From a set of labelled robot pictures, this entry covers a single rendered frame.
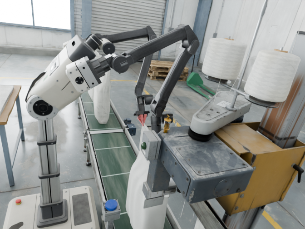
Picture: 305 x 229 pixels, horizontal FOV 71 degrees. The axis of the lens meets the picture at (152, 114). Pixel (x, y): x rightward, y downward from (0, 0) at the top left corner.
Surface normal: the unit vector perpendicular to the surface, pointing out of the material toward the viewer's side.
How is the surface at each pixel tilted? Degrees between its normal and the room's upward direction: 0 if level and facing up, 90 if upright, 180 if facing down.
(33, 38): 90
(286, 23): 90
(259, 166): 90
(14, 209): 0
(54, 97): 115
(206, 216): 90
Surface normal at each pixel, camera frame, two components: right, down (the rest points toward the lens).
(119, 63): 0.36, 0.41
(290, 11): -0.92, 0.04
